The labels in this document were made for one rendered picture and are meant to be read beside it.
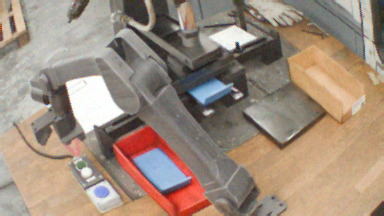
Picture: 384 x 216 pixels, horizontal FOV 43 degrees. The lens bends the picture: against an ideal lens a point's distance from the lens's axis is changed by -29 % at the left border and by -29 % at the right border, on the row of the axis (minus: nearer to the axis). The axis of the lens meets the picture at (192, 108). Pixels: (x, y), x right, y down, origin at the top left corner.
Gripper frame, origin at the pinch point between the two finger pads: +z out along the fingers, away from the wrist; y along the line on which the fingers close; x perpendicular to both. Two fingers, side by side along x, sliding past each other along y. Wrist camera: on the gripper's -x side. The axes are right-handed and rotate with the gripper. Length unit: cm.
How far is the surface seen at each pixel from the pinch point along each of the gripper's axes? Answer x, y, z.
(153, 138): 20.2, 2.6, 4.7
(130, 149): 13.9, 2.6, 4.4
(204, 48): 36.7, 1.9, -10.8
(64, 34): 62, -231, 101
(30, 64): 27, -221, 101
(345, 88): 70, 21, 6
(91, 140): 7.9, -9.6, 7.1
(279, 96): 50, 11, 5
